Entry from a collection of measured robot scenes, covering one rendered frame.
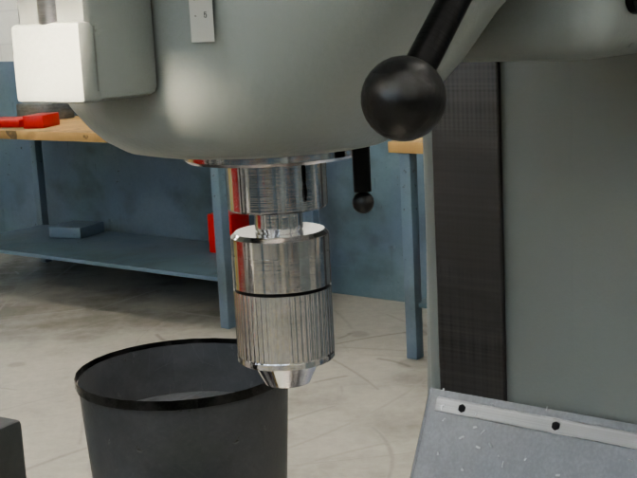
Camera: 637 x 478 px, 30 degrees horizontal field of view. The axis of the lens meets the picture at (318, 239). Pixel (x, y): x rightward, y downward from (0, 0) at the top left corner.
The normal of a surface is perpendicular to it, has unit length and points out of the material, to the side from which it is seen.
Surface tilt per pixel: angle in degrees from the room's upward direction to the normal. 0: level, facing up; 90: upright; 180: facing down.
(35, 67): 90
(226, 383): 87
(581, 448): 63
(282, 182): 90
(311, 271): 90
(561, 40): 117
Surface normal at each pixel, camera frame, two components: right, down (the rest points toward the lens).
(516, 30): -0.60, 0.32
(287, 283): 0.12, 0.18
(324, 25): 0.39, 0.55
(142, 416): -0.32, 0.25
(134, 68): 0.79, 0.07
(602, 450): -0.57, -0.29
